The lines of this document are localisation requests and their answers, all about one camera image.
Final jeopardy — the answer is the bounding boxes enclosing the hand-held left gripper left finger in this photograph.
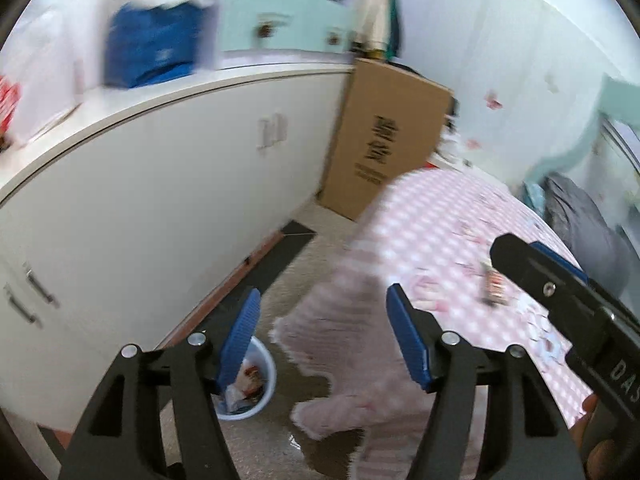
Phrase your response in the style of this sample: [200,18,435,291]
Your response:
[57,286,263,480]

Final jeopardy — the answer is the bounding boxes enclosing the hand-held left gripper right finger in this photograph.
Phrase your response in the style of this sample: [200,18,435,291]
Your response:
[385,282,584,480]

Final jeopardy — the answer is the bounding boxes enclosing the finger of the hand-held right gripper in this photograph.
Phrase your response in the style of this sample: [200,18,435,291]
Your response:
[489,233,618,343]

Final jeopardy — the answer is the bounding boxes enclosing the pale blue waste bin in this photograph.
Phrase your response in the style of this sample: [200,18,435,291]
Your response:
[210,335,277,422]

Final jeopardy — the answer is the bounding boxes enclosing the small snack wrapper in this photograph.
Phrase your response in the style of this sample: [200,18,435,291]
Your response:
[479,259,509,307]

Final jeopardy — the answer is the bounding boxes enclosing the person's right hand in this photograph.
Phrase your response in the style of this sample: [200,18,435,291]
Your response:
[569,392,640,480]

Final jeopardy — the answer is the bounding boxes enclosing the red white wrapper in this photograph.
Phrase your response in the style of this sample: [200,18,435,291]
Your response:
[239,362,264,397]

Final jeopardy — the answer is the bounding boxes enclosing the grey quilt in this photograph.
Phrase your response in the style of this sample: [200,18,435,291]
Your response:
[544,171,635,302]

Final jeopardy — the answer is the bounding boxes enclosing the teal patterned bedsheet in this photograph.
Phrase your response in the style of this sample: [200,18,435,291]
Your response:
[521,181,547,213]

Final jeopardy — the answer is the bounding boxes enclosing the pink checked tablecloth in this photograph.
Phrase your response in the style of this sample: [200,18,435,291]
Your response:
[271,166,601,480]

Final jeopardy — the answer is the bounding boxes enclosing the black floor mat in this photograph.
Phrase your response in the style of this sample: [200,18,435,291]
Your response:
[239,221,319,302]

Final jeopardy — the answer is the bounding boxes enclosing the white curved cabinet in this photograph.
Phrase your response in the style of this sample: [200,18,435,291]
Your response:
[0,61,357,438]

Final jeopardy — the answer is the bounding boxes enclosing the brown cardboard box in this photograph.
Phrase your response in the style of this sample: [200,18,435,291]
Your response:
[316,56,457,223]

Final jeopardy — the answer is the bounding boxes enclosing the white wardrobe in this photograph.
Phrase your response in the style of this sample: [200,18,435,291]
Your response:
[399,0,640,197]

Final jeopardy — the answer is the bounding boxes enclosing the dark hanging clothes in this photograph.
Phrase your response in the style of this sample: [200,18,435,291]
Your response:
[386,0,405,59]

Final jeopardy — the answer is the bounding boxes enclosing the blue bag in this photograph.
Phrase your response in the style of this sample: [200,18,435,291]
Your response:
[101,0,212,89]

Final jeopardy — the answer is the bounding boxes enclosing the white plastic bag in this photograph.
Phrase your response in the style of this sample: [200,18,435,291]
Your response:
[0,2,85,147]

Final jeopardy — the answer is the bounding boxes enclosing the mint drawer unit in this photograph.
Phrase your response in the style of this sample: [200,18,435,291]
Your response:
[214,0,362,57]

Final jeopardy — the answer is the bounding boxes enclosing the mint bunk bed frame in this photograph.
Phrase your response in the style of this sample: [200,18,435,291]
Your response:
[520,72,640,202]

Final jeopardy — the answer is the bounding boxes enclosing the metal cabinet handle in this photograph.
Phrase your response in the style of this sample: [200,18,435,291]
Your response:
[21,261,60,309]
[1,284,42,329]

